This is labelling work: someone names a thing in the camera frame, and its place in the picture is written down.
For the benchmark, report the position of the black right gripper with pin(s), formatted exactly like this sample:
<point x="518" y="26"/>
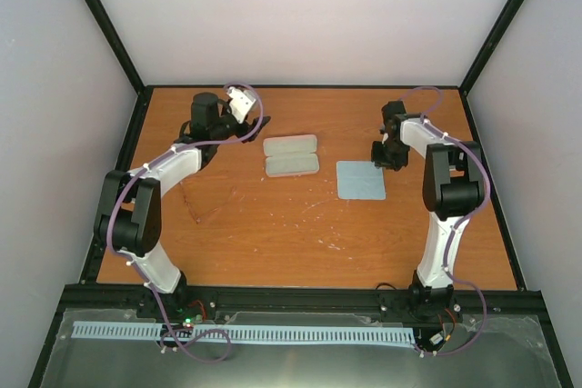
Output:
<point x="379" y="162"/>

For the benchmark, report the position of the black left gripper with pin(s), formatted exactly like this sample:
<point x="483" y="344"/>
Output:
<point x="246" y="128"/>

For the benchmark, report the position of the light blue cleaning cloth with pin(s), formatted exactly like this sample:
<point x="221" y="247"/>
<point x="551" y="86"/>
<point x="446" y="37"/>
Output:
<point x="360" y="180"/>

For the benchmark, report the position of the pink glasses case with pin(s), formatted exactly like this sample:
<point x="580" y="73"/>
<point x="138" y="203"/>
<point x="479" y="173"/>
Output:
<point x="292" y="155"/>

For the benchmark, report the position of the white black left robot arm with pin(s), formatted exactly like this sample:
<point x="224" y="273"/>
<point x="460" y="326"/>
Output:
<point x="128" y="219"/>

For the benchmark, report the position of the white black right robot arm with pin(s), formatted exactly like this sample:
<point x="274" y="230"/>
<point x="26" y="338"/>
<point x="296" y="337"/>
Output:
<point x="455" y="186"/>

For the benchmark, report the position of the clear plastic front sheet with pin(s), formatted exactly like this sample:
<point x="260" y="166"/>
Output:
<point x="500" y="351"/>

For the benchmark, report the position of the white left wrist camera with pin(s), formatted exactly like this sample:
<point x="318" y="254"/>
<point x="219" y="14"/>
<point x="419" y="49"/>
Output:
<point x="241" y="103"/>

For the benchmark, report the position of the thin red frame sunglasses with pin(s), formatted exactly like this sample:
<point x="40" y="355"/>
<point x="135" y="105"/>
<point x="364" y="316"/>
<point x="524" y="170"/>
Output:
<point x="206" y="194"/>

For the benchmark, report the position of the light blue slotted cable duct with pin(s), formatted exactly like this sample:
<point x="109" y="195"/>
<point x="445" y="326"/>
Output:
<point x="254" y="334"/>

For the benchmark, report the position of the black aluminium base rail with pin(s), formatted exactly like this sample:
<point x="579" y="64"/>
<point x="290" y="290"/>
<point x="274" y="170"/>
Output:
<point x="386" y="306"/>

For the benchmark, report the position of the black enclosure frame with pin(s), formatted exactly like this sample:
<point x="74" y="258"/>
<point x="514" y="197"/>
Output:
<point x="520" y="302"/>

